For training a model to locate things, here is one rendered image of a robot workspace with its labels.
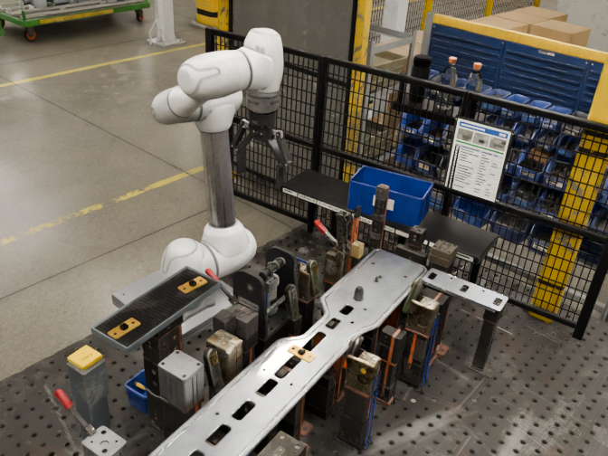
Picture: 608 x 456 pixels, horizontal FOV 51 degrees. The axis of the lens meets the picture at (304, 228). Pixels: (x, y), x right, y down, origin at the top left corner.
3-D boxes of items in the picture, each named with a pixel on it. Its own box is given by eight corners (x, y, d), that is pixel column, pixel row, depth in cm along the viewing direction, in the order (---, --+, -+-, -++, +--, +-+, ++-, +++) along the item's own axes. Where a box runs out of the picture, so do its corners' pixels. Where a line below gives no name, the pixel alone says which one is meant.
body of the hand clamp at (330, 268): (332, 336, 241) (340, 259, 223) (317, 328, 244) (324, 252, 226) (340, 327, 245) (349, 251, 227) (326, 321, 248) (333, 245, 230)
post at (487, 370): (489, 378, 226) (508, 314, 211) (460, 365, 231) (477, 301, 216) (496, 368, 231) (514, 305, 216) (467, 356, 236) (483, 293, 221)
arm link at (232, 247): (195, 271, 252) (240, 253, 265) (219, 288, 241) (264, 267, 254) (173, 78, 217) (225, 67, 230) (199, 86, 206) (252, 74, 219)
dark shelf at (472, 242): (477, 265, 234) (479, 258, 232) (279, 191, 274) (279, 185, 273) (497, 241, 250) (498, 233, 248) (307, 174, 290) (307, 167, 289)
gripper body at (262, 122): (241, 108, 172) (241, 139, 177) (266, 116, 168) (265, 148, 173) (258, 101, 177) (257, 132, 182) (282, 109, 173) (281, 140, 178)
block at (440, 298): (429, 370, 228) (442, 308, 213) (401, 357, 233) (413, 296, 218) (440, 356, 235) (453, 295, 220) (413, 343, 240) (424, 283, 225)
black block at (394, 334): (392, 413, 210) (403, 345, 195) (363, 398, 215) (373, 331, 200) (402, 398, 216) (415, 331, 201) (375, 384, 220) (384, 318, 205)
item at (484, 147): (496, 205, 244) (514, 130, 228) (441, 187, 254) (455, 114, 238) (498, 204, 245) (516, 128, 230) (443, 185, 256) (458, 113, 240)
